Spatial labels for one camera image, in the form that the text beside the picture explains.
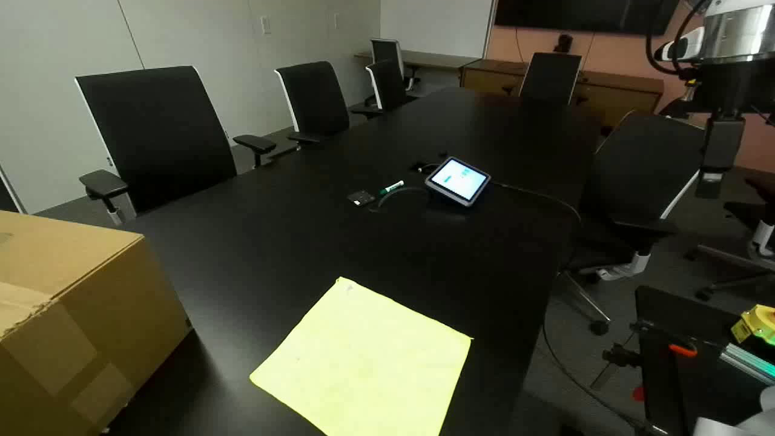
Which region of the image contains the yellow towel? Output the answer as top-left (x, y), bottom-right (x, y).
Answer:
top-left (249, 277), bottom-right (472, 436)

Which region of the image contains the touchscreen tablet console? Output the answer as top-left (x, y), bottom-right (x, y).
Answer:
top-left (424, 157), bottom-right (491, 208)

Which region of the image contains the black office chair right side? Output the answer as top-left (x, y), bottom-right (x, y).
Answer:
top-left (562, 112), bottom-right (704, 335)

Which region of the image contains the wall mounted television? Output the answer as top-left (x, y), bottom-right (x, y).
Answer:
top-left (493, 0), bottom-right (677, 36)

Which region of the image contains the black office chair far left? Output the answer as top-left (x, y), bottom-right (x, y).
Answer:
top-left (353, 38), bottom-right (415, 119)

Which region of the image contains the black office chair far end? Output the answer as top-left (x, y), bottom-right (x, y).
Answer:
top-left (521, 53), bottom-right (581, 105)

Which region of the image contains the cardboard box on table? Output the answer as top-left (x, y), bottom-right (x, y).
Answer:
top-left (0, 211), bottom-right (191, 436)

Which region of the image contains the black office chair near left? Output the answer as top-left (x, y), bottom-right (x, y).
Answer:
top-left (77, 65), bottom-right (277, 225)

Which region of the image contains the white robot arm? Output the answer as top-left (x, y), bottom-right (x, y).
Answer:
top-left (646, 0), bottom-right (775, 198)

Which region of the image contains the black office chair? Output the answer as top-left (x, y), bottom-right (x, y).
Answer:
top-left (77, 65), bottom-right (277, 225)
top-left (353, 38), bottom-right (415, 119)
top-left (562, 112), bottom-right (704, 335)
top-left (277, 61), bottom-right (352, 145)

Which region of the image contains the webcam on credenza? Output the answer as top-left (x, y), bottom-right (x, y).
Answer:
top-left (555, 34), bottom-right (573, 56)

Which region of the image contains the black cable on table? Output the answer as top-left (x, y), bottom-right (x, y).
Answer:
top-left (489, 181), bottom-right (587, 225)

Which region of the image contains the small black device on table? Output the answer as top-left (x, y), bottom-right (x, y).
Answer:
top-left (349, 192), bottom-right (375, 208)

